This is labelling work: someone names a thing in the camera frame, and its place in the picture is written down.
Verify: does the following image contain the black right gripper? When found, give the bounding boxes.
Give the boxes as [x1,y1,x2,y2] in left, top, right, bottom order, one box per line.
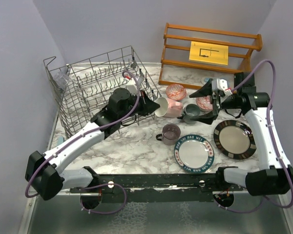
[189,78,240,124]

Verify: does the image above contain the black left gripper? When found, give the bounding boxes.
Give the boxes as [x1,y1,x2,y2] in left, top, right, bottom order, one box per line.
[119,90,160,121]

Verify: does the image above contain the pink mug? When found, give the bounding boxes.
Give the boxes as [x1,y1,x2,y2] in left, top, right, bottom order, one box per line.
[154,97,183,118]

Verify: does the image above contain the clear octagonal glass tumbler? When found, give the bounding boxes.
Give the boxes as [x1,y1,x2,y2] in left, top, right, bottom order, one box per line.
[53,72,71,91]

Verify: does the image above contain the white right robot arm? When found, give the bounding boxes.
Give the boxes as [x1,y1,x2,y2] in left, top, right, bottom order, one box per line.
[190,72,293,196]

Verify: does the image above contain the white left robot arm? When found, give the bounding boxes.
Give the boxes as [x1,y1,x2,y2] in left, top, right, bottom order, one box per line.
[25,88,160,200]

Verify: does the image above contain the wooden shelf rack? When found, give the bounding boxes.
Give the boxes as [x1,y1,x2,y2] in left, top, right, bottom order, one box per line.
[158,22,263,85]

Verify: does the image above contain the red patterned bowl far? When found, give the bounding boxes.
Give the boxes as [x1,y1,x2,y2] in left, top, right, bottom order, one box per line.
[196,96,213,112]

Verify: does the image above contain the grey-green ceramic mug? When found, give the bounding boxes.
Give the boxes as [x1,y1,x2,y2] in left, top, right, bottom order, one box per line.
[178,104,200,124]

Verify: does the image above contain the red patterned bowl near mug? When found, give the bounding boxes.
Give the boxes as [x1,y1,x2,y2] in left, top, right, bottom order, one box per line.
[166,83,187,100]

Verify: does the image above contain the purple glass mug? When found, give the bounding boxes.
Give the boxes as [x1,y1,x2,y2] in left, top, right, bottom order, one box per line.
[156,123,181,145]

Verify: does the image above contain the dark rimmed beige plate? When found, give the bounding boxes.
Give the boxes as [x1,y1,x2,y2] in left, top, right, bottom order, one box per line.
[213,120,257,160]

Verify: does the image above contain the green rimmed white plate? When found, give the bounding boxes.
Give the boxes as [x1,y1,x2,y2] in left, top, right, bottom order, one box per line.
[173,134,214,174]

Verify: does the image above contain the yellow book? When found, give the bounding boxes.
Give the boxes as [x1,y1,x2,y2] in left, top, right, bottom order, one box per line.
[189,41,229,65]

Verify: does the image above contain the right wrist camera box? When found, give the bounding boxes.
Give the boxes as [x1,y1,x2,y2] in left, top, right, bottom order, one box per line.
[211,78,232,96]

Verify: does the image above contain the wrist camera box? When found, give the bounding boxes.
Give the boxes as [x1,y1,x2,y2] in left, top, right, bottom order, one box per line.
[211,78,232,96]
[125,76,141,95]

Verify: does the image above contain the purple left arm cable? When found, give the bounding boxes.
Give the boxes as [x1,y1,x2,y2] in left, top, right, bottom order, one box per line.
[24,70,144,215]

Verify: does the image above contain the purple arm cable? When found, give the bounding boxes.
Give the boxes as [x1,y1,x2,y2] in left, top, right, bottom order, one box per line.
[213,59,293,214]
[24,70,144,215]

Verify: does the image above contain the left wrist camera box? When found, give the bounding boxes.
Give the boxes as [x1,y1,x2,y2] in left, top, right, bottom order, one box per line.
[125,76,141,95]

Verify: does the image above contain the grey wire dish rack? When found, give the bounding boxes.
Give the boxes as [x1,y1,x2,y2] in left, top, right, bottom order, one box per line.
[43,46,161,138]

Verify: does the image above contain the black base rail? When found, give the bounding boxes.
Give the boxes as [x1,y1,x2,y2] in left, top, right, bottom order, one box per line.
[70,173,243,203]

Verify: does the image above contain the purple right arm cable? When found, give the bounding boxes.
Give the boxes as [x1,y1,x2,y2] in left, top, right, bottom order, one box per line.
[213,59,293,214]

